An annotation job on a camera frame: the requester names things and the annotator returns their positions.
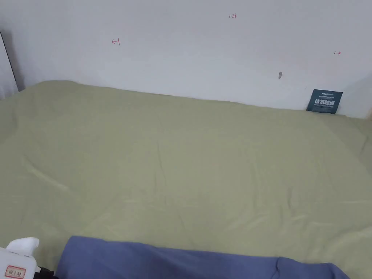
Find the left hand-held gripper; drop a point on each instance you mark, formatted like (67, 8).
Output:
(17, 258)

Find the blue shirt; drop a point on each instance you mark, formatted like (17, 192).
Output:
(162, 261)

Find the bed with pale green sheet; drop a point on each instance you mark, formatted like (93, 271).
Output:
(180, 162)

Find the dark teal printed card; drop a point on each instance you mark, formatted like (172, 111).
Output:
(325, 101)

